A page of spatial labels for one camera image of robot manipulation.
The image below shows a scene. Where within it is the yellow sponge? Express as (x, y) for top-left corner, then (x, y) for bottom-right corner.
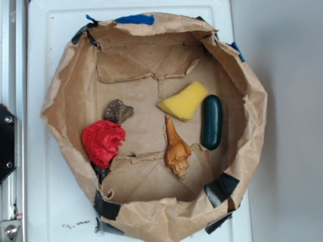
(156, 81), (209, 122)

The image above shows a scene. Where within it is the dark green oval sponge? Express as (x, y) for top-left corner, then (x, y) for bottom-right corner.
(201, 95), (223, 150)

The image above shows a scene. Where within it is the orange spiral seashell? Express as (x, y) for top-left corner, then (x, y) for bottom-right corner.
(165, 115), (191, 179)

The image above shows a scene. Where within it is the brown rough rock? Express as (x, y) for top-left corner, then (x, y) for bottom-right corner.
(103, 99), (134, 124)

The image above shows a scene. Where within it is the crumpled red paper ball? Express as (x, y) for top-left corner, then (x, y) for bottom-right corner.
(81, 120), (126, 169)

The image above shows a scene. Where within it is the brown paper bag bin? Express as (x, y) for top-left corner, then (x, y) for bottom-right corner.
(41, 13), (267, 241)

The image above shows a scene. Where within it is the black mounting plate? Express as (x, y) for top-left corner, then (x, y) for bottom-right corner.
(0, 104), (17, 185)

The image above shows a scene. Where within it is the aluminium frame rail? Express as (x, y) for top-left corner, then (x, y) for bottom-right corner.
(1, 1), (28, 241)

